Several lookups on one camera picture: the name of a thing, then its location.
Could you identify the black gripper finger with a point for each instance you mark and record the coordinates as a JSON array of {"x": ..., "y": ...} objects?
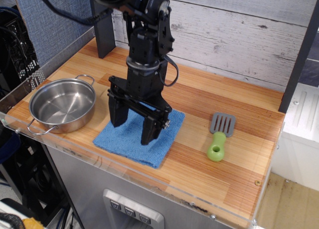
[
  {"x": 151, "y": 129},
  {"x": 118, "y": 111}
]

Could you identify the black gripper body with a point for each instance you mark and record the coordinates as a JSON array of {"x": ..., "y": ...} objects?
[{"x": 141, "y": 90}]

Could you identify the blue cloth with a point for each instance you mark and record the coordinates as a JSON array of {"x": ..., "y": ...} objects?
[{"x": 125, "y": 140}]

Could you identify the grey spatula green handle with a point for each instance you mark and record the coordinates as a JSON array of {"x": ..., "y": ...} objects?
[{"x": 222, "y": 126}]

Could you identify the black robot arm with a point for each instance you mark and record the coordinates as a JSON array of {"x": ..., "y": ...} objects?
[{"x": 150, "y": 41}]

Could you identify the white appliance top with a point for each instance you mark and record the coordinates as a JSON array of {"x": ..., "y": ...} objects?
[{"x": 302, "y": 117}]

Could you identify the stainless steel pot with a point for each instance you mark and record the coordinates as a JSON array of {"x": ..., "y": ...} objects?
[{"x": 62, "y": 106}]

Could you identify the silver dispenser button panel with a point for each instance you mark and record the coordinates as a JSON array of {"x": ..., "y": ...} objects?
[{"x": 125, "y": 213}]

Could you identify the black perforated crate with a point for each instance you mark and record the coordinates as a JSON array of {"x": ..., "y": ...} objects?
[{"x": 18, "y": 60}]

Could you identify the clear acrylic table guard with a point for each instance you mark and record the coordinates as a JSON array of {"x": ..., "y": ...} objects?
[{"x": 188, "y": 189}]

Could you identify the yellow black object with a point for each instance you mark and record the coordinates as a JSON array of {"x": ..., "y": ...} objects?
[{"x": 32, "y": 223}]

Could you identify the dark grey left post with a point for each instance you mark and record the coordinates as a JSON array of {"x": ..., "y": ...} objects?
[{"x": 104, "y": 34}]

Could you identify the dark grey post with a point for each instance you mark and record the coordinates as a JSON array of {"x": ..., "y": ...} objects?
[
  {"x": 301, "y": 59},
  {"x": 104, "y": 34}
]

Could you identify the dark grey right post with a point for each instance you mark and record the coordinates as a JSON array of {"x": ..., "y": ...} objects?
[{"x": 301, "y": 59}]

